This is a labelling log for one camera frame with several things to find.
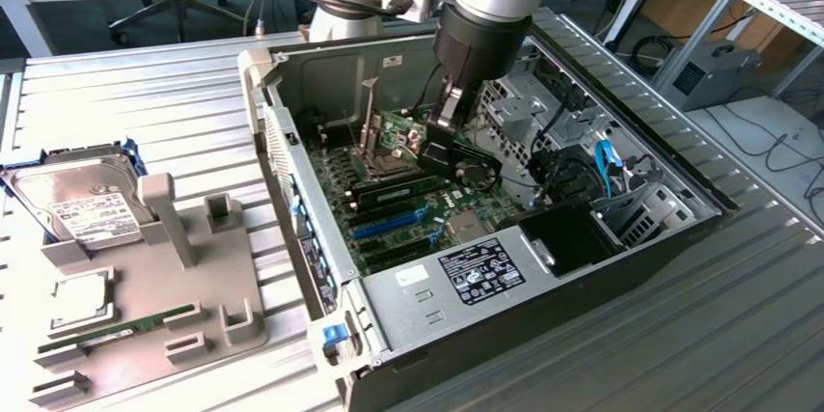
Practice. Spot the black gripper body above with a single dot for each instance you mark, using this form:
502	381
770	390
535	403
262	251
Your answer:
483	45

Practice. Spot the graphics card with black fan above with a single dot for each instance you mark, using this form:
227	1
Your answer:
399	132

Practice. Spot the CPU socket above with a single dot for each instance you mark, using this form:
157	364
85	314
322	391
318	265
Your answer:
381	166

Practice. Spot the perforated metal drive cage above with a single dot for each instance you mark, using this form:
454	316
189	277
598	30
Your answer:
515	113

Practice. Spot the green motherboard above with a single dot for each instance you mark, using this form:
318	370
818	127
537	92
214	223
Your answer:
451	204

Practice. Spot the RAM stick in motherboard slot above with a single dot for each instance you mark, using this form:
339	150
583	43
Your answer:
393	196

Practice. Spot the chipset heat sink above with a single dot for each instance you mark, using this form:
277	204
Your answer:
469	228

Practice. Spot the blue expansion slot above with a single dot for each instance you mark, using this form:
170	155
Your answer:
386	225

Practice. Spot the metal disk bay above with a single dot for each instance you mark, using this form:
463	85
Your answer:
645	224

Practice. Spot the grey power supply unit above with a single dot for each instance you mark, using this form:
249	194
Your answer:
413	315

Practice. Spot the grey controller box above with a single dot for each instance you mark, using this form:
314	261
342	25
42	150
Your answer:
715	76

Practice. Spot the open black PC case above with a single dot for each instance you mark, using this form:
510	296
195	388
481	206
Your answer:
547	315

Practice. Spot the blue case latch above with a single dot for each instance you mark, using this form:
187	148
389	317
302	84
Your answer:
333	335

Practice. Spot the office chair base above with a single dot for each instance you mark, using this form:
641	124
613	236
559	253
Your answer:
181	7

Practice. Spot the blue disk caddy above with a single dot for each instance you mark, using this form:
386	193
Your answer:
134	156

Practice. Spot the grey parts rack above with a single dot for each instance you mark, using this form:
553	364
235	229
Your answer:
149	296

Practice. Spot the silver hard disk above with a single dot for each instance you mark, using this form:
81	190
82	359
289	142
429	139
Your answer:
85	200

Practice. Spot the green RAM stick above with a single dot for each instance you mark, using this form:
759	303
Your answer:
149	320

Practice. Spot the silver CPU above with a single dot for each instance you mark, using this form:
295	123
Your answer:
79	301

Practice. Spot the aluminium frame rack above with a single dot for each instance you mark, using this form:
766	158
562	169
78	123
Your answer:
793	2

